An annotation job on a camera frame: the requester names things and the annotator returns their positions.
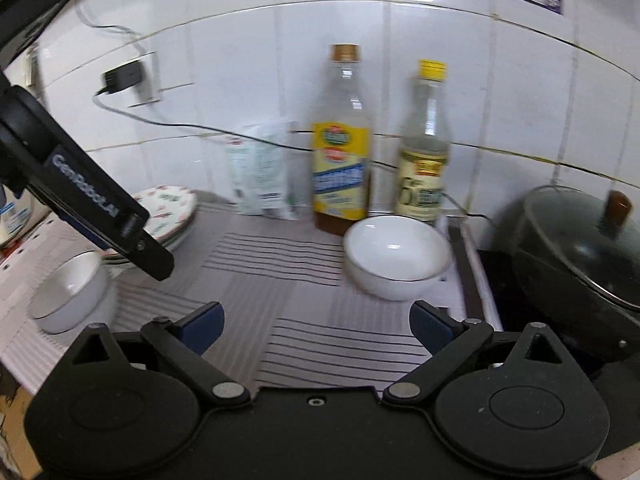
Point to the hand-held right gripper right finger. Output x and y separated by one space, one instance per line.
430 322

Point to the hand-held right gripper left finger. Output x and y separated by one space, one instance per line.
205 327

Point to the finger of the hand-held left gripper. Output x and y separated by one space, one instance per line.
155 260

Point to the white pink bear plate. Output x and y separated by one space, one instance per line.
170 205

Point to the plain white bowl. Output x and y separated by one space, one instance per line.
395 250

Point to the white bowl with yellow flower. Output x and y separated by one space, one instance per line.
65 285

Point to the white rice cooker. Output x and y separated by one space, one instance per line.
17 220

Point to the black power adapter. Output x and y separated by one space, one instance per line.
122 77

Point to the grey striped table mat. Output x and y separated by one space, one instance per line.
300 270

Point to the black pot with glass lid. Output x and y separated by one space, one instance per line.
550 310

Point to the white green plastic packet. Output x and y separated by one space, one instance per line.
255 170

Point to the clear bottle with yellow cap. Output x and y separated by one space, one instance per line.
422 180

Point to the glass lid with brown knob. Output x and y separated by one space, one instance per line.
565 240

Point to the oil bottle with brown cap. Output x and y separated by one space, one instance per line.
340 170

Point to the cardboard box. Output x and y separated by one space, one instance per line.
12 410

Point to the white wall socket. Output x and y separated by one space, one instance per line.
152 95

